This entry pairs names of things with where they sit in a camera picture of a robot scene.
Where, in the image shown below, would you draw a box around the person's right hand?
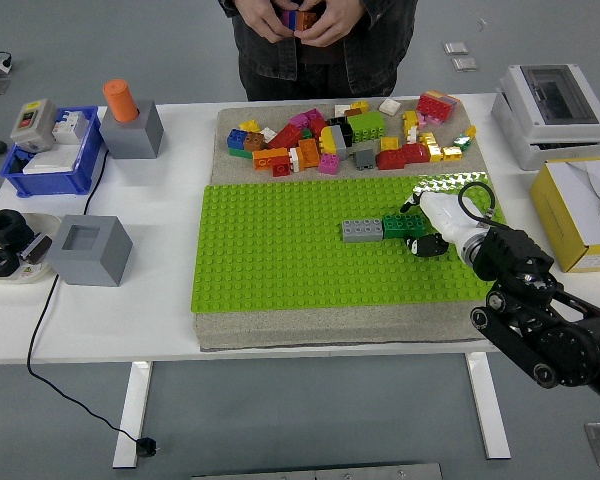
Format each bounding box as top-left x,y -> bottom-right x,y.
239,0 -> 301,45

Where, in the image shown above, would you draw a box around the person's left hand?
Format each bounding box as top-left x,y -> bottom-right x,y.
294,0 -> 366,49

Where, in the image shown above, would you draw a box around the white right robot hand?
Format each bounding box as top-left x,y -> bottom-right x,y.
399,191 -> 484,259

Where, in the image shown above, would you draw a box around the dark green toy brick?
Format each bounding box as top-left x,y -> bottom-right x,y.
382,213 -> 429,240

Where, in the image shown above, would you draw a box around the black toy brick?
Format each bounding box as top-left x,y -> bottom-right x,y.
327,115 -> 355,147

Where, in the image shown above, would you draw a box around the large red toy brick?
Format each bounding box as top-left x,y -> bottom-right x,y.
416,93 -> 454,124

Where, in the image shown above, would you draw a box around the lime green toy brick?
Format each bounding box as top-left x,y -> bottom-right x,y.
347,110 -> 386,144

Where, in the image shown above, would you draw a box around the long red toy brick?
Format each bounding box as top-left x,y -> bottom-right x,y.
265,123 -> 304,150

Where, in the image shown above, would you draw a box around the light grey toy brick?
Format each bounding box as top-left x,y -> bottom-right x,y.
329,124 -> 352,161

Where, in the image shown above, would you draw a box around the long orange toy brick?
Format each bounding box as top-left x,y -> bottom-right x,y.
252,148 -> 290,172

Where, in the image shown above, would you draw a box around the lime green studded baseplate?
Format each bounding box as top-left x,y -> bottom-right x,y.
189,172 -> 506,315

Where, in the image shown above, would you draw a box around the person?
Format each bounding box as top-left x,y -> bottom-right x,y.
218,0 -> 420,102

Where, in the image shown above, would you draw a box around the yellow white cardboard box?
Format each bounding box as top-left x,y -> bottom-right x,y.
529,157 -> 600,274

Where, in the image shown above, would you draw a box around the grey-brown foam mat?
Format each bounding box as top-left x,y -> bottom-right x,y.
193,102 -> 496,353

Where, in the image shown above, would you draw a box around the orange cylinder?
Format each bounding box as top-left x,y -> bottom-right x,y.
102,79 -> 140,124

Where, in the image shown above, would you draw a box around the grey block holding cylinder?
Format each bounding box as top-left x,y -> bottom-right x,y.
98,99 -> 165,160

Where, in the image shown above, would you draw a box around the white table leg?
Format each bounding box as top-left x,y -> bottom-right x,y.
463,352 -> 512,460
112,360 -> 154,470

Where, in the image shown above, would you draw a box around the white circuit breaker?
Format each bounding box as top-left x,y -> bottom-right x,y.
52,110 -> 90,146

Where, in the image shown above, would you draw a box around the blue plastic bin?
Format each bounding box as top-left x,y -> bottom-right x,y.
0,105 -> 105,197

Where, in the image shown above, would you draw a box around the grey metal bar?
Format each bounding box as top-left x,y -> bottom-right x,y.
192,462 -> 444,480

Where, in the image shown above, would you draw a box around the white oval tray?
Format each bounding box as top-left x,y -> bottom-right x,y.
0,213 -> 64,285

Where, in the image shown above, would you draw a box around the grey block square recess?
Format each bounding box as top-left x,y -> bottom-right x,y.
45,214 -> 134,288

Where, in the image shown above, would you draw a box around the brown black small module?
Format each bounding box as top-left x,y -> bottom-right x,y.
19,233 -> 54,265

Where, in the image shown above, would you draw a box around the white electrical enclosure box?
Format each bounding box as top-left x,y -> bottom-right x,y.
490,89 -> 600,172

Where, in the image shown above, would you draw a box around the white enclosure clear lid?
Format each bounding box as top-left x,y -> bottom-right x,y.
498,63 -> 600,146

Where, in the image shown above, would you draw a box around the grey switch box red button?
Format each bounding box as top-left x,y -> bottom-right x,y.
9,98 -> 59,153

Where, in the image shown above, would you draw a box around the white wall switch plate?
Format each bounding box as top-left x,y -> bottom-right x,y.
22,144 -> 81,175

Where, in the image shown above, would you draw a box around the thin black cable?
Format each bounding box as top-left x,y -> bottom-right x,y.
25,148 -> 142,446

